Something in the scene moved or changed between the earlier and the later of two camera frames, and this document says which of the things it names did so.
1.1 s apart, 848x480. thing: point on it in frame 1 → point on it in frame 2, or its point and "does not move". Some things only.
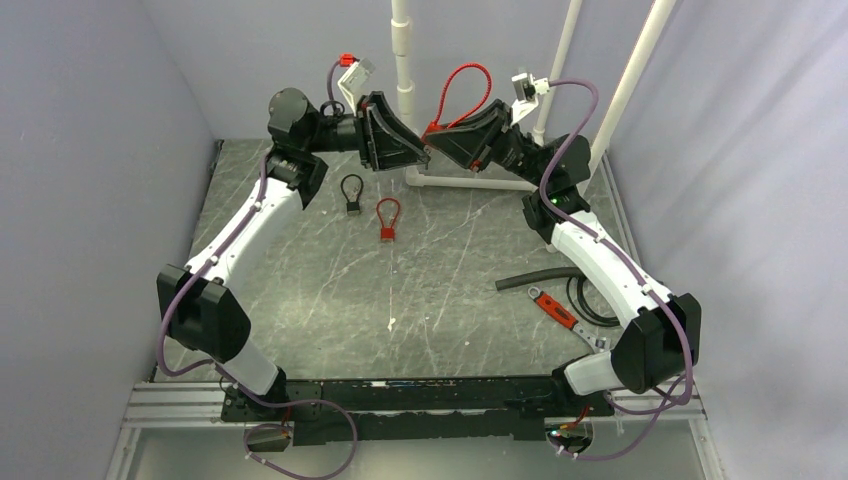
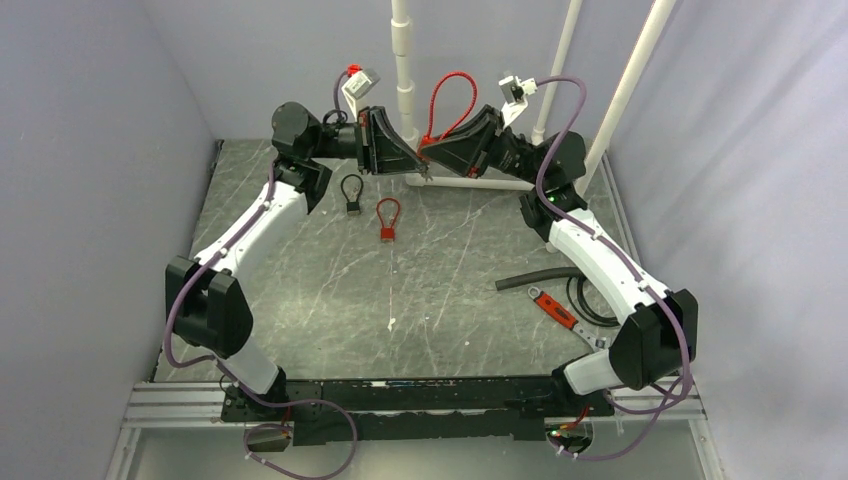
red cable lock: x=437 y=125 → x=428 y=139
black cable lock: x=353 y=208 does not move
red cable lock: x=387 y=233 does not move
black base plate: x=346 y=411 does not move
